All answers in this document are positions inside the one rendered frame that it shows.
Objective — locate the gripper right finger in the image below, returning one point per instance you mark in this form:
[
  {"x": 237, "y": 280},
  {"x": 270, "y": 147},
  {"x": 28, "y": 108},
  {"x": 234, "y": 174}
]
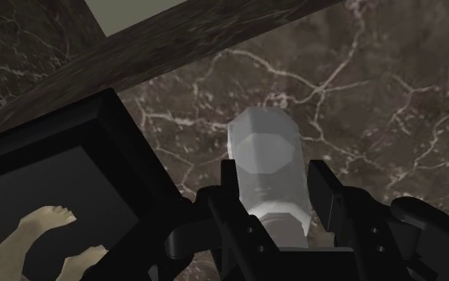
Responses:
[{"x": 348, "y": 218}]

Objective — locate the clear glass bottle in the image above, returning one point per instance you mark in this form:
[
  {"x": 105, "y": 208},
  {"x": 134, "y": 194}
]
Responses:
[{"x": 270, "y": 171}]

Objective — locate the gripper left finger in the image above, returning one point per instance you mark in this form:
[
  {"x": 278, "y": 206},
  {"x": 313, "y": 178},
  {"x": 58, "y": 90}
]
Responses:
[{"x": 228, "y": 222}]

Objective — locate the black framed picture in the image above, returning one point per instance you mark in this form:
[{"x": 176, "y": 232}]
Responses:
[{"x": 68, "y": 183}]

